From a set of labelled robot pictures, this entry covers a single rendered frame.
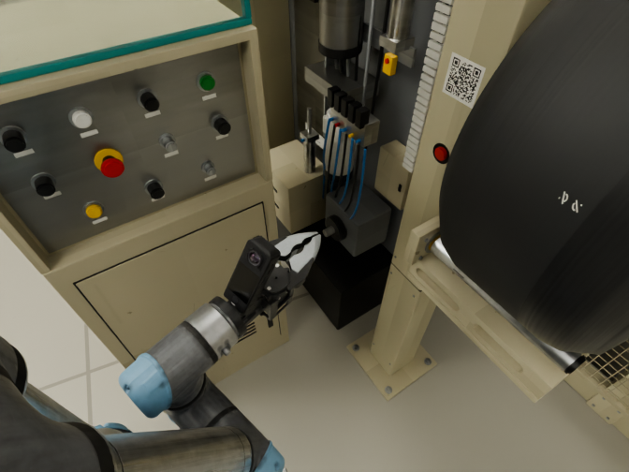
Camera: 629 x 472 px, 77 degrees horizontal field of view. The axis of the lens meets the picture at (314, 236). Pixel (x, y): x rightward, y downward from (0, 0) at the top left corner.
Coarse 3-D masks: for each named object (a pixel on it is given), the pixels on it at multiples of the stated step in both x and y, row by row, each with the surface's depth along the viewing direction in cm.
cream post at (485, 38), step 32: (480, 0) 61; (512, 0) 57; (544, 0) 58; (448, 32) 69; (480, 32) 64; (512, 32) 60; (448, 64) 71; (480, 64) 66; (448, 96) 75; (448, 128) 78; (416, 160) 90; (416, 192) 95; (416, 224) 100; (416, 288) 113; (384, 320) 140; (416, 320) 128; (384, 352) 152
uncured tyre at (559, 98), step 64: (576, 0) 42; (512, 64) 46; (576, 64) 40; (512, 128) 45; (576, 128) 40; (448, 192) 55; (512, 192) 46; (512, 256) 50; (576, 256) 42; (576, 320) 47
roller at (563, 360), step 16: (448, 256) 83; (480, 288) 78; (496, 304) 76; (512, 320) 74; (528, 336) 72; (544, 352) 71; (560, 352) 68; (576, 352) 68; (560, 368) 69; (576, 368) 67
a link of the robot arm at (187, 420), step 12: (204, 384) 57; (204, 396) 57; (216, 396) 58; (168, 408) 55; (180, 408) 55; (192, 408) 56; (204, 408) 56; (216, 408) 56; (180, 420) 57; (192, 420) 55; (204, 420) 55
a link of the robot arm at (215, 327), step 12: (204, 312) 55; (216, 312) 55; (192, 324) 54; (204, 324) 54; (216, 324) 54; (228, 324) 55; (204, 336) 53; (216, 336) 54; (228, 336) 55; (216, 348) 54; (228, 348) 56
